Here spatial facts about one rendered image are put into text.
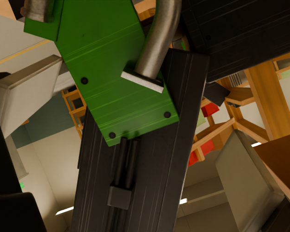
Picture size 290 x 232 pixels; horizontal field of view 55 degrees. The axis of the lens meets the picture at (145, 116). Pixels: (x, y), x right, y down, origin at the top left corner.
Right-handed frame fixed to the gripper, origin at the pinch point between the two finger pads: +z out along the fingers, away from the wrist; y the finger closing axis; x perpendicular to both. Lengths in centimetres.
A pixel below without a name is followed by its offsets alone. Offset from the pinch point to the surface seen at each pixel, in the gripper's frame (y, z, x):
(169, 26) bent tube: 0.3, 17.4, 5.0
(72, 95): -150, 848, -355
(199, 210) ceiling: 305, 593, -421
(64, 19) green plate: -12.1, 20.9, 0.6
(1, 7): -36, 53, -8
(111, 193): 2.1, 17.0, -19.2
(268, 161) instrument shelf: 40, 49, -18
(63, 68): -13.3, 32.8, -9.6
